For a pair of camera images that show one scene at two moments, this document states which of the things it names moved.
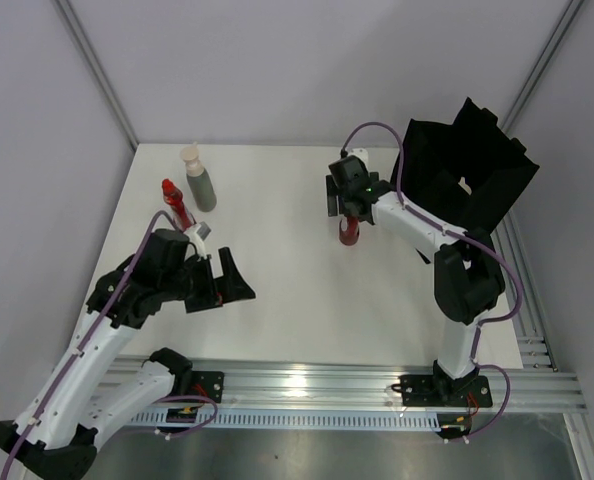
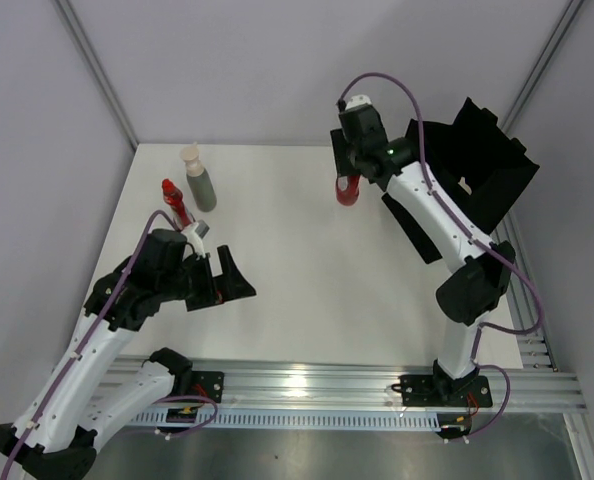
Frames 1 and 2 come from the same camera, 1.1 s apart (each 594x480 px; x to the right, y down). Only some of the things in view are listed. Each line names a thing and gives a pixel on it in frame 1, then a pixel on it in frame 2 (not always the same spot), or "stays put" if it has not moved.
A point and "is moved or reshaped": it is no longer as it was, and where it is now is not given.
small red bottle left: (174, 198) stays put
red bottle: (349, 236) is moved or reshaped
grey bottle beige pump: (199, 180) stays put
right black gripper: (332, 198) → (340, 146)
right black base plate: (441, 390) stays put
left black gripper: (231, 285) stays put
